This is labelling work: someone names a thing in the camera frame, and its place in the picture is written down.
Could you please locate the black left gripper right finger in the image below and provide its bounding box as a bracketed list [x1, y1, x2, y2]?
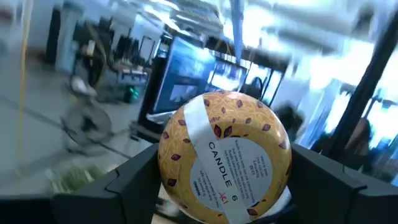
[287, 142, 398, 224]

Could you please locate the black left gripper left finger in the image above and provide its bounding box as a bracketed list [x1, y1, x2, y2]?
[51, 142, 163, 224]

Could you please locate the yellow red leaf candle tin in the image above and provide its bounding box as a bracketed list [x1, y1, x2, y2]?
[157, 90, 293, 224]

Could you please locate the person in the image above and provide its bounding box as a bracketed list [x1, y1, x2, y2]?
[310, 117, 374, 175]

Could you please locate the standing fan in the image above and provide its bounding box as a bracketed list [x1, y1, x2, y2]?
[60, 76, 113, 155]

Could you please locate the computer monitor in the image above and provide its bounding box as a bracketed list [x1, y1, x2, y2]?
[152, 36, 218, 116]

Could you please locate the black rig frame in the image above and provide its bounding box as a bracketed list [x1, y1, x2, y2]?
[328, 9, 398, 159]

